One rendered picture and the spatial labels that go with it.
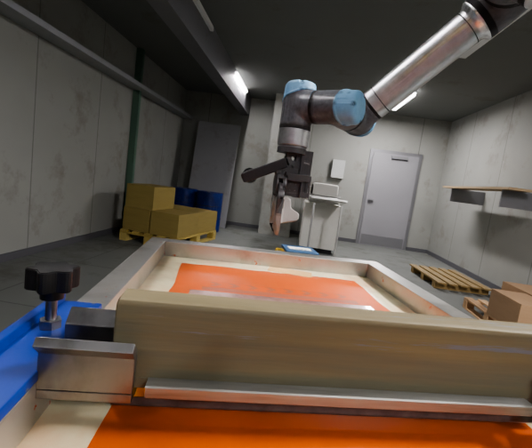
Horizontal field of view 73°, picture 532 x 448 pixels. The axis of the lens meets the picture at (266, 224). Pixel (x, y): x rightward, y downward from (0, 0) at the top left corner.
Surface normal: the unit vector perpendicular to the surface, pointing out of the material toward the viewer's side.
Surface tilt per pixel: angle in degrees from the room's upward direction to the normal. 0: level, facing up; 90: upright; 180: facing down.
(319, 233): 90
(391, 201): 90
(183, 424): 0
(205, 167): 80
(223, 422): 0
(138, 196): 90
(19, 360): 0
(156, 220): 90
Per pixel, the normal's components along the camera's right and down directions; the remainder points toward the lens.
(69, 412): 0.14, -0.98
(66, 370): 0.11, 0.14
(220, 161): -0.06, -0.07
